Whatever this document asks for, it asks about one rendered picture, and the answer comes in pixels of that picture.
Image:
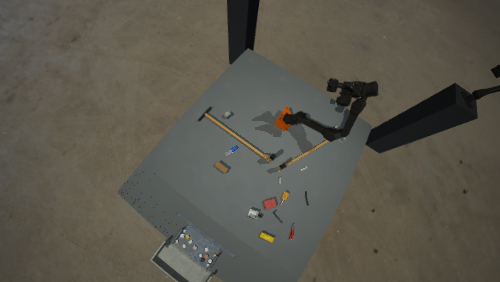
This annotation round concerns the yellow rectangular block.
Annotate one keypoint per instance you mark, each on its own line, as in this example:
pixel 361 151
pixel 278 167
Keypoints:
pixel 266 237

